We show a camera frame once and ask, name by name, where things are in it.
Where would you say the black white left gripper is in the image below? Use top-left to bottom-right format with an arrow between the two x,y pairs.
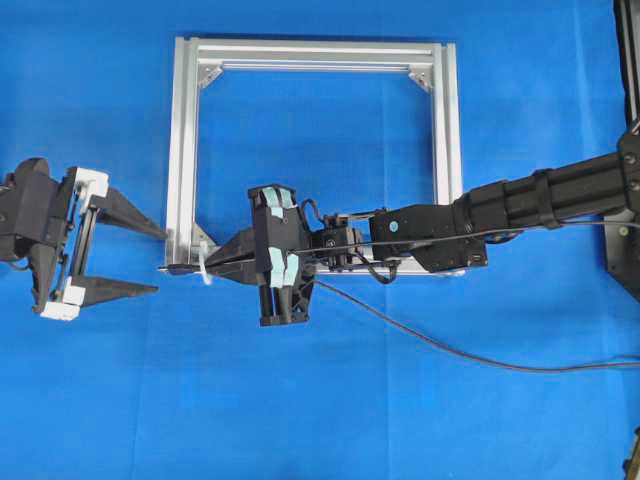
1,157 -> 168,320

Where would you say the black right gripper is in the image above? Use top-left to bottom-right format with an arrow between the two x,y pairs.
206,184 -> 316,327

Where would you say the black wire with plug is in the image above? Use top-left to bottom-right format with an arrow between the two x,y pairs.
157,239 -> 640,374

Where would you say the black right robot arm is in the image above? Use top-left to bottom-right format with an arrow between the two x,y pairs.
200,130 -> 639,326

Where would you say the white zip tie loop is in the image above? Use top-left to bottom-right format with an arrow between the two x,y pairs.
198,240 -> 212,286

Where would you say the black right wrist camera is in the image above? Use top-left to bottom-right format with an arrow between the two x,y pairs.
248,184 -> 310,288

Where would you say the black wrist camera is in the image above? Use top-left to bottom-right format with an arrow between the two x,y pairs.
1,157 -> 69,262
248,184 -> 310,288

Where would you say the silver aluminium extrusion frame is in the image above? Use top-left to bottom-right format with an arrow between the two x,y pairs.
165,37 -> 463,268

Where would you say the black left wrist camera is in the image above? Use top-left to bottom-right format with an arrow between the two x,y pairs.
1,157 -> 69,262

